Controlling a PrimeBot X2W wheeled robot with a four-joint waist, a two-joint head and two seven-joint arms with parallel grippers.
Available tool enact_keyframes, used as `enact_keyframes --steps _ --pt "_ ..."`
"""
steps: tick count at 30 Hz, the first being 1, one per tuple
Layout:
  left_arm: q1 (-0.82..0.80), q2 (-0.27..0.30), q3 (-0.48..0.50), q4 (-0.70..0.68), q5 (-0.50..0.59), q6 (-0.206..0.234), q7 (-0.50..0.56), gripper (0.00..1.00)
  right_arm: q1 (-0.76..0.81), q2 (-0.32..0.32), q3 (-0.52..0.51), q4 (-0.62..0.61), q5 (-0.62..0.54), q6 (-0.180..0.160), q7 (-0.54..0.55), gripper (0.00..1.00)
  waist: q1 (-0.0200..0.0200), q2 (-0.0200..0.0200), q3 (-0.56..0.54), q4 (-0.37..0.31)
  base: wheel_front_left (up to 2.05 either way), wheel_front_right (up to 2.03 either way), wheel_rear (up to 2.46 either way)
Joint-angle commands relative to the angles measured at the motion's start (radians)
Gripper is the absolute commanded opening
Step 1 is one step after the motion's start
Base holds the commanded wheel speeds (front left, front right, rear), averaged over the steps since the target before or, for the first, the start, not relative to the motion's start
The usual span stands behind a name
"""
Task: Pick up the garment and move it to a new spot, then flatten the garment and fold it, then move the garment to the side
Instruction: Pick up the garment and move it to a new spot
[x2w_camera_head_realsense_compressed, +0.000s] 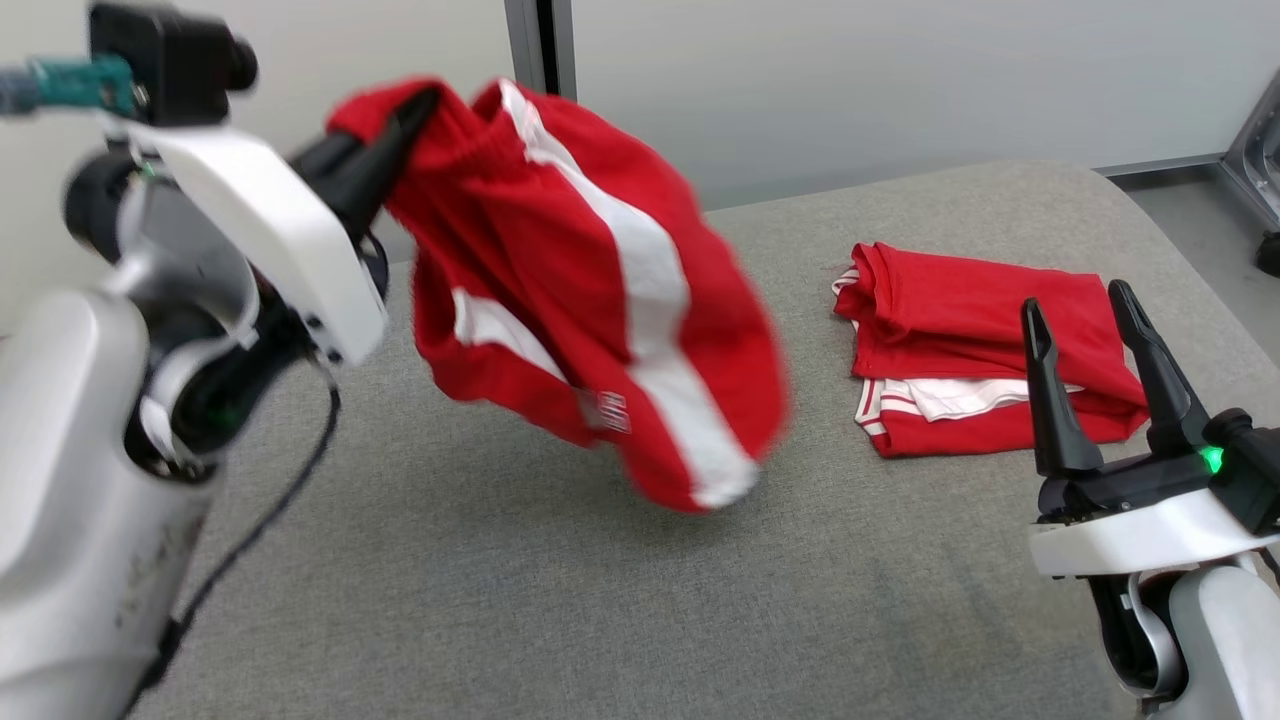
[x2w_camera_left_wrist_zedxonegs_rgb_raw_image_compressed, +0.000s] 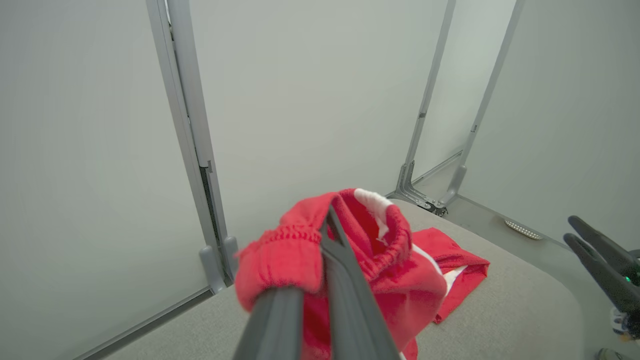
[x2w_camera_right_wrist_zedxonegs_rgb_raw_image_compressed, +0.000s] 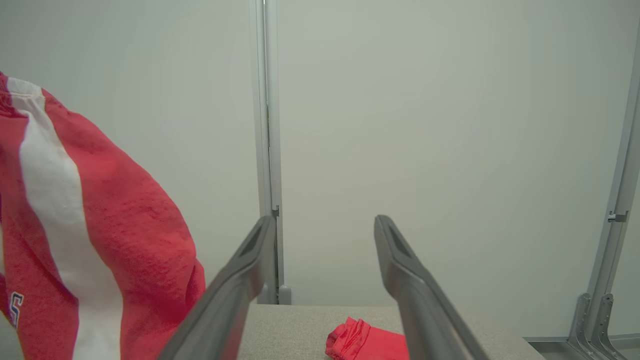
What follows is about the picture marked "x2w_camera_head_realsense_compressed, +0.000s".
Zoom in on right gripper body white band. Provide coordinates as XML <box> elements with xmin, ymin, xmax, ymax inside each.
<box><xmin>1028</xmin><ymin>440</ymin><xmax>1280</xmax><ymax>579</ymax></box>

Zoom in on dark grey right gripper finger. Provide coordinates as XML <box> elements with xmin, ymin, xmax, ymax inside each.
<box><xmin>1107</xmin><ymin>280</ymin><xmax>1217</xmax><ymax>457</ymax></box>
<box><xmin>1020</xmin><ymin>298</ymin><xmax>1107</xmax><ymax>479</ymax></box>

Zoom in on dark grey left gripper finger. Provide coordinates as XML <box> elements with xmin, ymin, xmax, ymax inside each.
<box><xmin>290</xmin><ymin>87</ymin><xmax>442</xmax><ymax>197</ymax></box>
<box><xmin>310</xmin><ymin>133</ymin><xmax>417</xmax><ymax>242</ymax></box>

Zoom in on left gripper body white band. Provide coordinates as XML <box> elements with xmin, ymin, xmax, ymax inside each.
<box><xmin>128</xmin><ymin>125</ymin><xmax>391</xmax><ymax>367</ymax></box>

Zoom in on red basketball jersey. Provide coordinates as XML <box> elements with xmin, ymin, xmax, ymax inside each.
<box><xmin>832</xmin><ymin>242</ymin><xmax>1151</xmax><ymax>459</ymax></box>

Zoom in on red shorts with white stripes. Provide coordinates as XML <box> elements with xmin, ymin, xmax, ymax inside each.
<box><xmin>328</xmin><ymin>78</ymin><xmax>791</xmax><ymax>513</ymax></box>

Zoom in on grey partition post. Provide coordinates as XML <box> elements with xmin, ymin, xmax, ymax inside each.
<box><xmin>503</xmin><ymin>0</ymin><xmax>578</xmax><ymax>96</ymax></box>

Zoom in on teal camera cable connector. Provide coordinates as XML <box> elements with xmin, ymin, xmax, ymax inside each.
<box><xmin>0</xmin><ymin>55</ymin><xmax>137</xmax><ymax>117</ymax></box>

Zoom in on silver metal frame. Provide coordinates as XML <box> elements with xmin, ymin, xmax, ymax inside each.
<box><xmin>1218</xmin><ymin>75</ymin><xmax>1280</xmax><ymax>231</ymax></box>

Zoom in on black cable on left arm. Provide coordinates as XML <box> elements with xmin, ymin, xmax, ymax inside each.
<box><xmin>120</xmin><ymin>360</ymin><xmax>343</xmax><ymax>720</ymax></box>

